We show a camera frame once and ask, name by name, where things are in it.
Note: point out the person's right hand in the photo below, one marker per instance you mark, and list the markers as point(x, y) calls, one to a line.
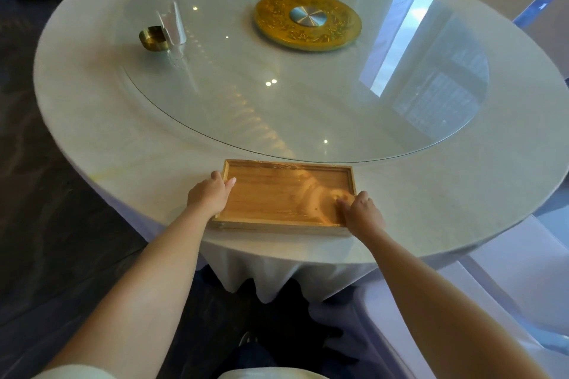
point(364, 216)

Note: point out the person's left hand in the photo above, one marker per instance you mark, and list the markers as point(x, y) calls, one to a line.
point(206, 195)

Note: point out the person's right thumb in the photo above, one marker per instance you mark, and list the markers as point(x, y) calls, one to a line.
point(344, 204)

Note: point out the person's left thumb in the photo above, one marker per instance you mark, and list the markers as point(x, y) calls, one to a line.
point(230, 184)

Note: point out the wooden rectangular tray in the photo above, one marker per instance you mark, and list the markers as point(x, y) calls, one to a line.
point(275, 196)

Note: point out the person's left forearm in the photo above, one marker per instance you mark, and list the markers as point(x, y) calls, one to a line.
point(146, 276)

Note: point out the person's right forearm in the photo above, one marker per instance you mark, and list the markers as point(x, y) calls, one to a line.
point(426, 298)

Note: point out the round glass turntable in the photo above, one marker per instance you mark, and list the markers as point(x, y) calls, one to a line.
point(311, 99)

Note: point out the white round tablecloth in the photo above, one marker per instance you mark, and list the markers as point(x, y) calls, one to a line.
point(111, 139)

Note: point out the person's dark trousers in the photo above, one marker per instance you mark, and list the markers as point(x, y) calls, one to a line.
point(284, 334)

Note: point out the person's dark shoe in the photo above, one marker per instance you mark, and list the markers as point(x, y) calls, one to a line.
point(247, 339)

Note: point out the clear acrylic stand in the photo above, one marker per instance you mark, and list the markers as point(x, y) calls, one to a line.
point(172, 30)

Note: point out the small gold bowl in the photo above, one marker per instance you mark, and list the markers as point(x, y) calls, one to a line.
point(152, 39)

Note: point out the gold ornate turntable base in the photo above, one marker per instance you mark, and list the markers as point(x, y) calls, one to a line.
point(275, 21)

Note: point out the person's white shirt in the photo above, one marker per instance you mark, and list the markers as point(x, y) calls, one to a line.
point(275, 374)

